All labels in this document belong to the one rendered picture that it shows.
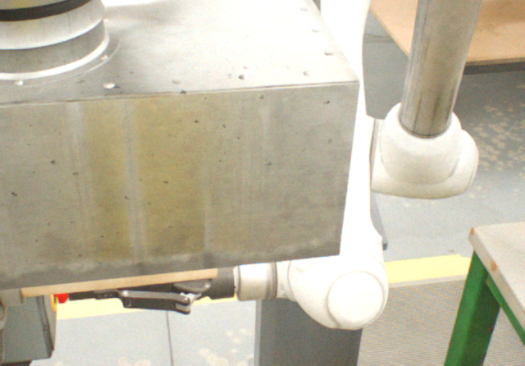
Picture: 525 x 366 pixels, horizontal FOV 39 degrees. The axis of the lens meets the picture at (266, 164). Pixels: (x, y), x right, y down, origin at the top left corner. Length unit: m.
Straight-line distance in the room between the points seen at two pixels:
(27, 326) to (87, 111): 0.64
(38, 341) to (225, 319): 1.37
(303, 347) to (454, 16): 0.92
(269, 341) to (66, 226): 1.38
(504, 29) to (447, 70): 2.04
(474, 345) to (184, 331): 1.13
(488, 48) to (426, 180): 1.68
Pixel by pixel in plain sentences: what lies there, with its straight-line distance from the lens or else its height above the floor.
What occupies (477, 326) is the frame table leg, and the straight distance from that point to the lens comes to 1.43.
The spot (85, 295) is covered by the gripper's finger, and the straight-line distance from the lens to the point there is 1.12.
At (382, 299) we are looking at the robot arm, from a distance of 0.93.
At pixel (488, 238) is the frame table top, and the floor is 0.93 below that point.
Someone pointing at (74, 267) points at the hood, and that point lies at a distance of 0.52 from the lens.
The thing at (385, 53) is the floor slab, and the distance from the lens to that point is 3.99.
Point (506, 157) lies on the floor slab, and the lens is 3.30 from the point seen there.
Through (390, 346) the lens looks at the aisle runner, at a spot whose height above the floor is 0.00.
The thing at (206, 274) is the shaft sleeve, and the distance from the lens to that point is 0.72.
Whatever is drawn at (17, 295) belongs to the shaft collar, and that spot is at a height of 1.25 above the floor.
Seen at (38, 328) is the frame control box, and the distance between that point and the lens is 1.06.
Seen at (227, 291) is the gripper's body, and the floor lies 0.97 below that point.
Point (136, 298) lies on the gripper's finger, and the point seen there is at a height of 0.98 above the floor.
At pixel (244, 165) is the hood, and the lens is 0.47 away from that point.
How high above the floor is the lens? 1.74
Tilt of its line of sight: 35 degrees down
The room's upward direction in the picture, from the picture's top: 2 degrees clockwise
